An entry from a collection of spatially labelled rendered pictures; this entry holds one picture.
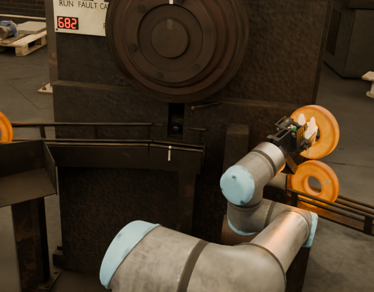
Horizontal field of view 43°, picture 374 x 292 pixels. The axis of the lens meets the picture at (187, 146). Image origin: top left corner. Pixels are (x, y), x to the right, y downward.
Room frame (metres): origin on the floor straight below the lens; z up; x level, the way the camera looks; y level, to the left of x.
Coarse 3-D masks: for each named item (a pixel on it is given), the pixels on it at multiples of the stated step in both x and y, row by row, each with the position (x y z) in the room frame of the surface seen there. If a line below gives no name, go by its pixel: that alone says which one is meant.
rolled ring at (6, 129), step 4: (0, 112) 1.68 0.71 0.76; (0, 116) 1.66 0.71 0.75; (4, 116) 1.68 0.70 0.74; (0, 120) 1.66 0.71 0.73; (4, 120) 1.66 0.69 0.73; (8, 120) 1.68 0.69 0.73; (0, 124) 1.66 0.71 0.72; (4, 124) 1.66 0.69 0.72; (8, 124) 1.67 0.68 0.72; (0, 128) 1.66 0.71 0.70; (4, 128) 1.66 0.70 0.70; (8, 128) 1.66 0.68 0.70; (4, 132) 1.66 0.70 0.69; (8, 132) 1.65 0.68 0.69; (12, 132) 1.68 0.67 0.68; (4, 136) 1.66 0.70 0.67; (8, 136) 1.65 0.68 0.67; (12, 136) 1.68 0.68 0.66; (0, 140) 1.66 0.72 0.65; (4, 140) 1.66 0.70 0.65; (8, 140) 1.65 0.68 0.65
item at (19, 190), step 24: (0, 144) 1.47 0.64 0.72; (24, 144) 1.51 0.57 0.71; (0, 168) 1.47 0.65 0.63; (24, 168) 1.51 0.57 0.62; (48, 168) 1.47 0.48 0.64; (0, 192) 1.36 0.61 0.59; (24, 192) 1.36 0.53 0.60; (48, 192) 1.36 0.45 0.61; (24, 216) 1.38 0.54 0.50; (24, 240) 1.37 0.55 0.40; (24, 264) 1.37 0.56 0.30; (24, 288) 1.37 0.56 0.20
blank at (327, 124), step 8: (296, 112) 1.31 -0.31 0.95; (304, 112) 1.30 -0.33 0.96; (312, 112) 1.28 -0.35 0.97; (320, 112) 1.27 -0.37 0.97; (328, 112) 1.27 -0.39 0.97; (296, 120) 1.31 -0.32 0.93; (320, 120) 1.26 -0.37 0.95; (328, 120) 1.25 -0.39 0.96; (320, 128) 1.26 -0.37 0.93; (328, 128) 1.24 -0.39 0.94; (336, 128) 1.25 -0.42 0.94; (320, 136) 1.26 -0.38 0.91; (328, 136) 1.24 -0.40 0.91; (336, 136) 1.24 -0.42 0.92; (320, 144) 1.25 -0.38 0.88; (328, 144) 1.24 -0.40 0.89; (336, 144) 1.25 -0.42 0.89; (304, 152) 1.28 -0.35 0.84; (312, 152) 1.26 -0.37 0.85; (320, 152) 1.25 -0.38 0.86; (328, 152) 1.24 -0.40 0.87
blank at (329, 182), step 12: (300, 168) 1.36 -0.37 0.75; (312, 168) 1.34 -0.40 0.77; (324, 168) 1.32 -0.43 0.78; (300, 180) 1.36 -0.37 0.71; (324, 180) 1.31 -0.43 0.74; (336, 180) 1.30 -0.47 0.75; (312, 192) 1.35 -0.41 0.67; (324, 192) 1.30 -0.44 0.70; (336, 192) 1.29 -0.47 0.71; (324, 204) 1.30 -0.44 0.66
